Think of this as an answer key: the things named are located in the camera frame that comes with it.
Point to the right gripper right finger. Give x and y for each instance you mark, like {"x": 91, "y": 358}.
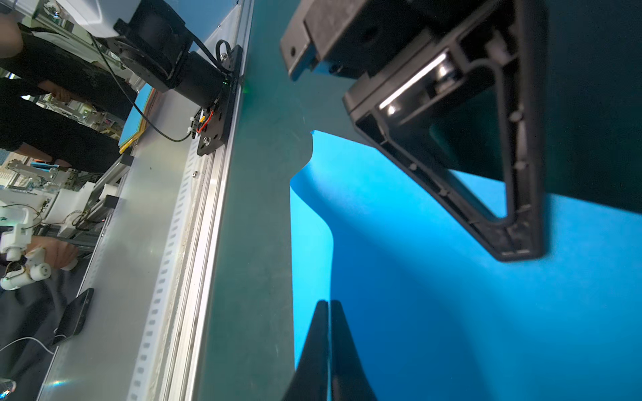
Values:
{"x": 347, "y": 377}

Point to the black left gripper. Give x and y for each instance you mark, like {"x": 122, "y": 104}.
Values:
{"x": 453, "y": 96}

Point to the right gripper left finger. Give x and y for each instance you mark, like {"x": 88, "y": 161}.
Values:
{"x": 311, "y": 378}

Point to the blue square paper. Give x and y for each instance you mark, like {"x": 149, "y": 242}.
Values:
{"x": 435, "y": 317}

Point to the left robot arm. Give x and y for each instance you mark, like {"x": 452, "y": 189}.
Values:
{"x": 153, "y": 41}

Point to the black smartphone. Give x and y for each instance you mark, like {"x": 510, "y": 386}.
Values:
{"x": 74, "y": 317}

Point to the teal paper sheet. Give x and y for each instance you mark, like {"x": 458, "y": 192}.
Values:
{"x": 132, "y": 128}

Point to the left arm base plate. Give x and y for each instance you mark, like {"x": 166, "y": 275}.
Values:
{"x": 213, "y": 125}

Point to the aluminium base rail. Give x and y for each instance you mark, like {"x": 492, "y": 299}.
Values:
{"x": 151, "y": 273}

